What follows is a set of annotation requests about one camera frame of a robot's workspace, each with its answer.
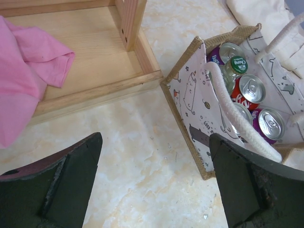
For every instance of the red Coca-Cola can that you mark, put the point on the red Coca-Cola can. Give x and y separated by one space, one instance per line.
244 113
249 91

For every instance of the purple fanta can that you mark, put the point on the purple fanta can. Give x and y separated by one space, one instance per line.
269 124
223 53

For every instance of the wooden clothes rack base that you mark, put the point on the wooden clothes rack base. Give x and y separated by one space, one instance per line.
113 56

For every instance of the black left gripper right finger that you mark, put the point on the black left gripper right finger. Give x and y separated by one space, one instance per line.
256 192

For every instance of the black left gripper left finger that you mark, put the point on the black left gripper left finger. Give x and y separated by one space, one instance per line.
53 192

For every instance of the pink t-shirt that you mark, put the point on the pink t-shirt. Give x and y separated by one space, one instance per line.
30 60

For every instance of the cream folded cloth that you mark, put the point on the cream folded cloth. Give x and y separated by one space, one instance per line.
274 16

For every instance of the burlap canvas tote bag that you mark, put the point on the burlap canvas tote bag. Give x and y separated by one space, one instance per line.
201 104

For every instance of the green cap glass bottle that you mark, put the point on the green cap glass bottle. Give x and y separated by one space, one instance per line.
235 68

